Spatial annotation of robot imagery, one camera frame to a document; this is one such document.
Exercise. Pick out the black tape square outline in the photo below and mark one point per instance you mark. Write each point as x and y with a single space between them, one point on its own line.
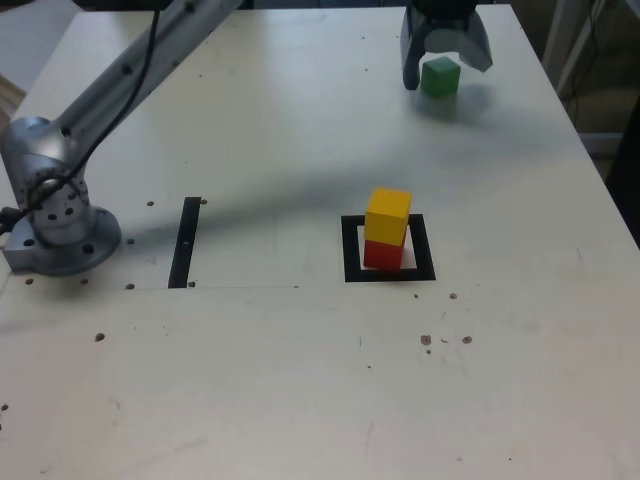
390 276

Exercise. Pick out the red cube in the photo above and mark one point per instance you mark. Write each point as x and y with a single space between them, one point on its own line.
382 256

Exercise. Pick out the yellow cube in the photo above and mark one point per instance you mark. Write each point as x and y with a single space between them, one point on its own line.
387 215

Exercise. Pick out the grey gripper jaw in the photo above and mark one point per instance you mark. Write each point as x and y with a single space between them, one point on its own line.
475 45
411 50

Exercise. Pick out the white metal frame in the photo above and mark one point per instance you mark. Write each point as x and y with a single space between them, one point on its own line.
560 45

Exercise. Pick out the green cube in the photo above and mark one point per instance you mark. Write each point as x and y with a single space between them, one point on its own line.
440 77

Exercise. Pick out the black tape strip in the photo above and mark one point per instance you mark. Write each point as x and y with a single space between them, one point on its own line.
184 245

